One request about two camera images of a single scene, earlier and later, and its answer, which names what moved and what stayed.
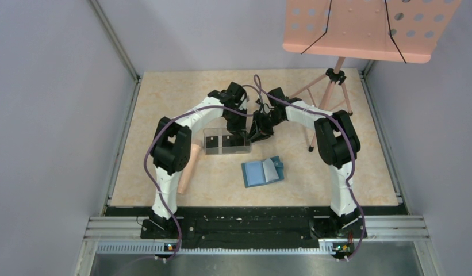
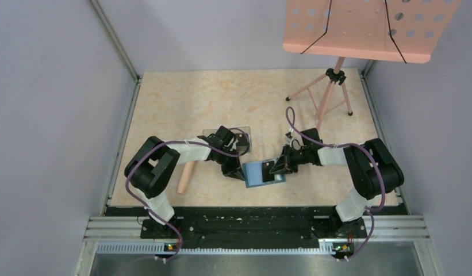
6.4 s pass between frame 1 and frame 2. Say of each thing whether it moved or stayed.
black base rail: stayed
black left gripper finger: moved
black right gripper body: moved
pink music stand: stayed
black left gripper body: moved
